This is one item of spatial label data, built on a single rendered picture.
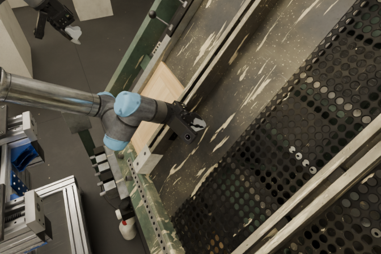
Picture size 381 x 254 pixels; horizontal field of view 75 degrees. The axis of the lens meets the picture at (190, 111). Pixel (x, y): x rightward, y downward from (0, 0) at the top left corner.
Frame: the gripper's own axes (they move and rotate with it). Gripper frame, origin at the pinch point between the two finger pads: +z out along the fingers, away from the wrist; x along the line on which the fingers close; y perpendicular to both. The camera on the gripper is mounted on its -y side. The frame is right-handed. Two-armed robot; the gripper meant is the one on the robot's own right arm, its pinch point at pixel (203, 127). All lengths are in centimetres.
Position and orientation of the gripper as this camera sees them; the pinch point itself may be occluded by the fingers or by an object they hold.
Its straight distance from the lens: 94.8
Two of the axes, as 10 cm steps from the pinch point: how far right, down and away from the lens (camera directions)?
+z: 6.9, 2.1, 6.9
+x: -5.6, 7.6, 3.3
